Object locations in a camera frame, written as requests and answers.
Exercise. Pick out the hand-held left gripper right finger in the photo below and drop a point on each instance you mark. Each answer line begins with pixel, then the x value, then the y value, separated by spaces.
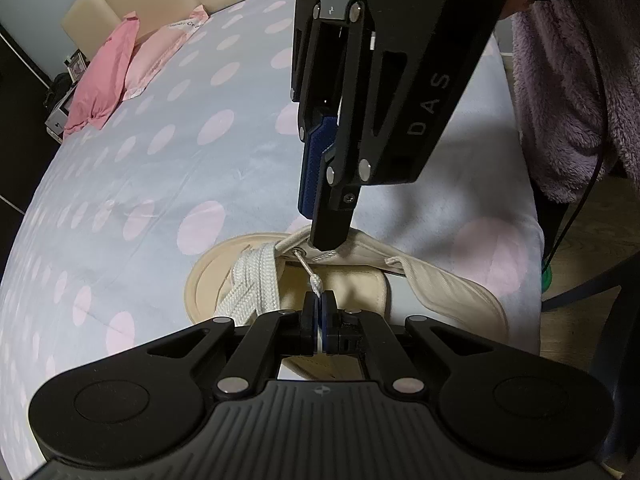
pixel 329 320

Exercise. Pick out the purple fuzzy robe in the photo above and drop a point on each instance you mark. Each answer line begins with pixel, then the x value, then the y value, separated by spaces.
pixel 565 110

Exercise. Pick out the light pink pillow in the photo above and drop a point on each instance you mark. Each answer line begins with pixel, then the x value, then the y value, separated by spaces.
pixel 160 50

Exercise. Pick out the green plastic object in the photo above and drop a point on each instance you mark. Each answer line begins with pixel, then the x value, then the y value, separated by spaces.
pixel 547 277

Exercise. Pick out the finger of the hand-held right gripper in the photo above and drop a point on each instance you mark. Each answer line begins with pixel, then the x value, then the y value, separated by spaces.
pixel 332 220
pixel 315 170

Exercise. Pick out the beige headboard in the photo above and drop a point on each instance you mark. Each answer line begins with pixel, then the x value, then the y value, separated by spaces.
pixel 150 0

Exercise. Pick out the white shoelace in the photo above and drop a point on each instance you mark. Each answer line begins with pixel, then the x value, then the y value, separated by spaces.
pixel 252 285

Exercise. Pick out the dark bag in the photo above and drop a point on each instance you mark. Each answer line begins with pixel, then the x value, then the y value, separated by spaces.
pixel 57 90

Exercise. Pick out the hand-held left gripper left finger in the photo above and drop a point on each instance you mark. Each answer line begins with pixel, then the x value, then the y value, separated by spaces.
pixel 311 320

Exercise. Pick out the black wardrobe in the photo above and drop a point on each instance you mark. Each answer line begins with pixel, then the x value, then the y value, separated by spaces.
pixel 20 110

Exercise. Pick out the beige canvas shoe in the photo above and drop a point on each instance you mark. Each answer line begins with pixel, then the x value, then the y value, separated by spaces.
pixel 360 256

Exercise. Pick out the pink polka dot blanket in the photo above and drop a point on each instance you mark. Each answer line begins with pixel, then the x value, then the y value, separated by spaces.
pixel 150 160

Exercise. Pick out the small picture frame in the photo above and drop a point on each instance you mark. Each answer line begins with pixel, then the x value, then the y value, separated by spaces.
pixel 75 65

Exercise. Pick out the white box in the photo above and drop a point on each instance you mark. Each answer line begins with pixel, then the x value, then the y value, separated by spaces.
pixel 60 120

